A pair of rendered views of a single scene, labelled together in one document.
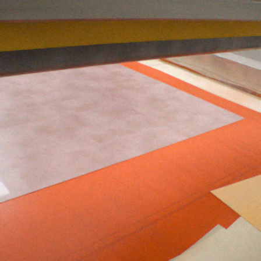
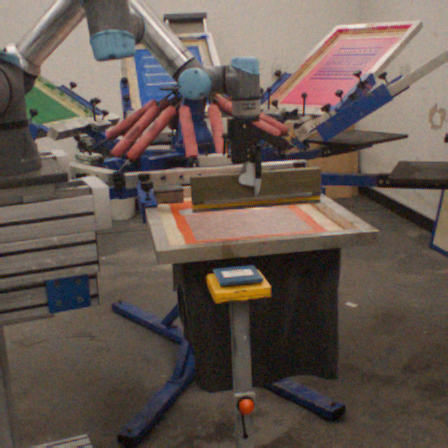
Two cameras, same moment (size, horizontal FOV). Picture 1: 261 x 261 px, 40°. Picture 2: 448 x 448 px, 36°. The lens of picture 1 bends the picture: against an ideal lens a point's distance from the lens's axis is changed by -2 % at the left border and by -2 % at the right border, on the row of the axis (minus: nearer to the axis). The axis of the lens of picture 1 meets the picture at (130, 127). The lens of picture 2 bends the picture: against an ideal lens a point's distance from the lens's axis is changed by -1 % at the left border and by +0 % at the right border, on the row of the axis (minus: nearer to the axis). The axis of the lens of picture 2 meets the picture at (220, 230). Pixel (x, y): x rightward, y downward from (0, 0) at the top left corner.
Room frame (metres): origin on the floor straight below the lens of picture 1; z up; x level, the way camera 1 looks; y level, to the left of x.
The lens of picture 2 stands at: (-1.33, -1.02, 1.48)
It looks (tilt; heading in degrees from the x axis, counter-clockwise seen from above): 15 degrees down; 36
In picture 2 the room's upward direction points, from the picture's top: 3 degrees counter-clockwise
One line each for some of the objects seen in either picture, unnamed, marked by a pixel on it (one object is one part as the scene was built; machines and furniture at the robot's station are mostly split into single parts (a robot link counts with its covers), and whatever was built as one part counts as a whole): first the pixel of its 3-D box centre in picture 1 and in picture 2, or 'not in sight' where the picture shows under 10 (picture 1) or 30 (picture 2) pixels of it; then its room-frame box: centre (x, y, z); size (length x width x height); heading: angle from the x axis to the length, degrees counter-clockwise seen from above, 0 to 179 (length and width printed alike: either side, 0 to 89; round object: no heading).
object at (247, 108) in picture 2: not in sight; (246, 108); (0.19, -0.01, 1.31); 0.08 x 0.08 x 0.05
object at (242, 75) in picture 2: not in sight; (244, 78); (0.19, -0.01, 1.39); 0.09 x 0.08 x 0.11; 115
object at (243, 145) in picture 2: not in sight; (244, 139); (0.19, 0.00, 1.23); 0.09 x 0.08 x 0.12; 135
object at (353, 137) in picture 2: not in sight; (299, 154); (1.78, 0.72, 0.91); 1.34 x 0.40 x 0.08; 165
